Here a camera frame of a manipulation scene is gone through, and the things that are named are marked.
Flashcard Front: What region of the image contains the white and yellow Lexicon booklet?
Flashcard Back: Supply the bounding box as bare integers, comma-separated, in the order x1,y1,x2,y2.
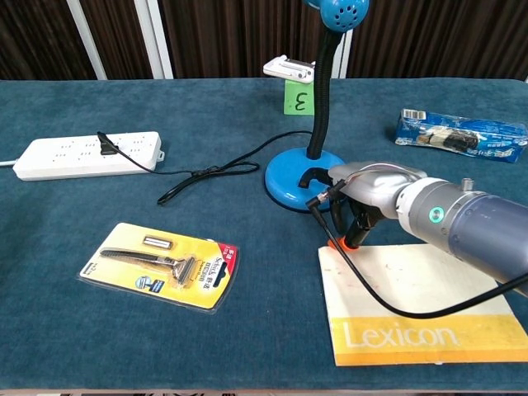
318,242,528,367

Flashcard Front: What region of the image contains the razor in yellow blister pack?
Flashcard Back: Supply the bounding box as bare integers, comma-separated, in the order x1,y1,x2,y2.
77,222,242,314

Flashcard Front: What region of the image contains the black robot hand cable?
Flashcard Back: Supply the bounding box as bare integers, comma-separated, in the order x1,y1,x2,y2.
304,181,528,319

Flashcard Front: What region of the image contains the blue plastic wrapped package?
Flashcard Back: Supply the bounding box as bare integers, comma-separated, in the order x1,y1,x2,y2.
394,108,528,164

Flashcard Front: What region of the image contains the blue velvet table cloth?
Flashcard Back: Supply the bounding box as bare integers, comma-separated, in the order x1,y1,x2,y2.
0,77,528,392

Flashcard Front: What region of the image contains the white power strip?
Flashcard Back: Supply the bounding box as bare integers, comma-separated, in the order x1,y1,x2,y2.
12,131,166,182

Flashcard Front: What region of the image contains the white phone holder clip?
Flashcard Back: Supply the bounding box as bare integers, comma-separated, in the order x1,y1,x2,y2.
262,54,317,82

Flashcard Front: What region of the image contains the blue gooseneck desk lamp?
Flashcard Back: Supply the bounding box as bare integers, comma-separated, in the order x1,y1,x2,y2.
263,0,371,214

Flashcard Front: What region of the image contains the green number card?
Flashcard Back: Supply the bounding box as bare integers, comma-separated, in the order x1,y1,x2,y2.
283,78,316,116

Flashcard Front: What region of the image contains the black lamp power cord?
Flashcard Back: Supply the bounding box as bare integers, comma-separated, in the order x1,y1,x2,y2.
97,130,314,207

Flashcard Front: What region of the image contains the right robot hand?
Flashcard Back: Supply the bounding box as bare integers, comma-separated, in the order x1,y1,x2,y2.
299,161,430,251

